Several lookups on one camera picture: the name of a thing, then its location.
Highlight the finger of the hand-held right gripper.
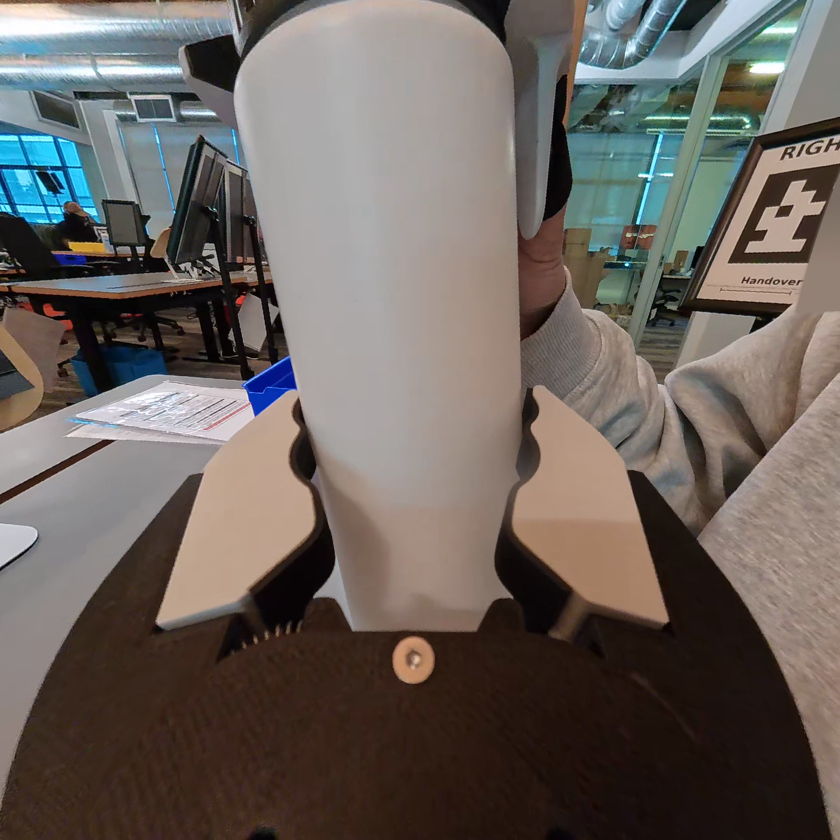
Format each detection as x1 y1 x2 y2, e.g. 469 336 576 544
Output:
178 35 241 129

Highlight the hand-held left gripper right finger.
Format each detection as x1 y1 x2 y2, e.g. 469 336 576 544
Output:
495 385 672 643

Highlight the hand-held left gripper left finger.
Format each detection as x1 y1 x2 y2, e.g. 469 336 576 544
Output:
155 391 337 634

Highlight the blue plastic bin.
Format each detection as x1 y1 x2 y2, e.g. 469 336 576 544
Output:
241 356 298 416

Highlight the white bottle with black lid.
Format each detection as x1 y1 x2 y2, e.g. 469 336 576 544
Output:
233 0 526 634

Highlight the person's right forearm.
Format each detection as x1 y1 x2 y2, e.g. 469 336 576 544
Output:
520 268 840 536

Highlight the person's right hand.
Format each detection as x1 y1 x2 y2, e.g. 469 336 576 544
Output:
517 211 569 342

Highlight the printed instruction sheet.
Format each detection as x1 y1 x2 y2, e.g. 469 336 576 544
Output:
75 381 256 446

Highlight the black computer monitor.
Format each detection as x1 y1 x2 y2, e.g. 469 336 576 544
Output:
165 134 229 265
222 161 262 263

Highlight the small black monitor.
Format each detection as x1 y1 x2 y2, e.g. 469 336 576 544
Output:
101 200 148 247

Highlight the plain paper sheet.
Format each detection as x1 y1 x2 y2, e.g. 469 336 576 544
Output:
64 413 132 439

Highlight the blue storage crate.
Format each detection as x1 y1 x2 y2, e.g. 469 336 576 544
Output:
72 344 168 396

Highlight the person's grey hoodie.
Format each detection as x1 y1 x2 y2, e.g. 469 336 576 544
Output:
696 387 840 840

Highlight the wooden chair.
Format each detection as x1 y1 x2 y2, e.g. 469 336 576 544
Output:
0 305 68 431

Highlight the black framed marker sign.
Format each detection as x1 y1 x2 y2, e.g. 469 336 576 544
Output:
678 118 840 316

